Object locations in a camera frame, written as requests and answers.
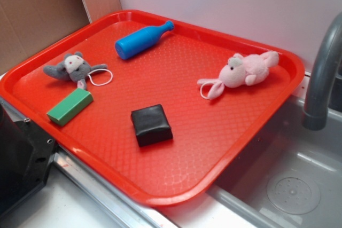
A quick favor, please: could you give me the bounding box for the brown cardboard panel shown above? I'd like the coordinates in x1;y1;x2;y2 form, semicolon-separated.
1;0;121;74

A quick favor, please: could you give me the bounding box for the black square cushion block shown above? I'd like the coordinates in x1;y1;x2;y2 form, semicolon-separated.
131;104;173;147

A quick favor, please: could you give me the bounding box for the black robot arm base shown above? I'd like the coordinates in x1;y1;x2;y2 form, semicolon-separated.
1;107;57;218

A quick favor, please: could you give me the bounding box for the blue plastic bottle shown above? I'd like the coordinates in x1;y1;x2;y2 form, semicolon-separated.
115;21;174;60

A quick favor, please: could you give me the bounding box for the grey plush animal toy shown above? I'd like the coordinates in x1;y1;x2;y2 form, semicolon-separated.
43;52;114;90

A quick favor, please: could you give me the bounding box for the grey toy sink basin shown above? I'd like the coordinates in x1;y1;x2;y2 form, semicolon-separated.
208;97;341;227

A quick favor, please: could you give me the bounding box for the green rectangular block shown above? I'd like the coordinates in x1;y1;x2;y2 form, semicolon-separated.
47;88;94;127

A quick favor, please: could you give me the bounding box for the grey toy sink faucet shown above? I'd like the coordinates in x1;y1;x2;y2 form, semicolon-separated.
302;14;341;131

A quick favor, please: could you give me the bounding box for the pink plush bunny toy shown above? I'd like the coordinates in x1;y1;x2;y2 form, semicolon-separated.
197;51;279;100

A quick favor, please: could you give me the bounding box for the red plastic tray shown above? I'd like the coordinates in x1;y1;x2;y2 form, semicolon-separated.
1;10;305;207

